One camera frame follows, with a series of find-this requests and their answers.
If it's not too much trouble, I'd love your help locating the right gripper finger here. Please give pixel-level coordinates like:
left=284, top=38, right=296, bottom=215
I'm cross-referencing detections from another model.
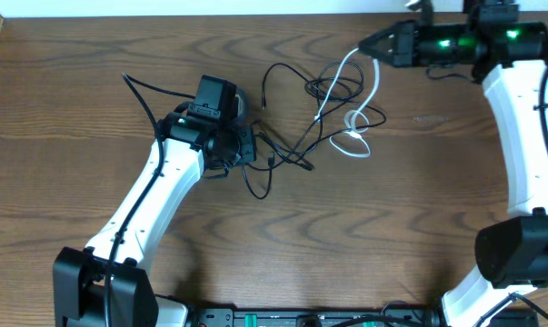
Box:
left=358, top=25, right=397, bottom=51
left=366, top=48, right=397, bottom=67

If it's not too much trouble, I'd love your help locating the short black cable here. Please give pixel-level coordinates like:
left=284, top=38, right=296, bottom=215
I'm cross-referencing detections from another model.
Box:
left=304, top=60, right=365, bottom=104

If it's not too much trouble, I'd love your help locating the long black cable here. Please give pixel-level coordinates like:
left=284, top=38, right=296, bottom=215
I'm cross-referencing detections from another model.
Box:
left=239, top=60, right=387, bottom=201

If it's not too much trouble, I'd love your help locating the white cable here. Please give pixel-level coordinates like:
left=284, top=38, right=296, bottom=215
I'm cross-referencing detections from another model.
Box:
left=314, top=47, right=381, bottom=159

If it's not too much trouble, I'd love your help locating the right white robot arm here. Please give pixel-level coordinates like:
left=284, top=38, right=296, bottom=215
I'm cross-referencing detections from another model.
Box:
left=358, top=1, right=548, bottom=326

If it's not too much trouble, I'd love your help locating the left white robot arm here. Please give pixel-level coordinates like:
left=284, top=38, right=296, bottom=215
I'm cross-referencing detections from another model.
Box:
left=53, top=75, right=256, bottom=326

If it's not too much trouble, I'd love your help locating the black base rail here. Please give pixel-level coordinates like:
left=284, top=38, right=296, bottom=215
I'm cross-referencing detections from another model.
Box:
left=182, top=306, right=539, bottom=327

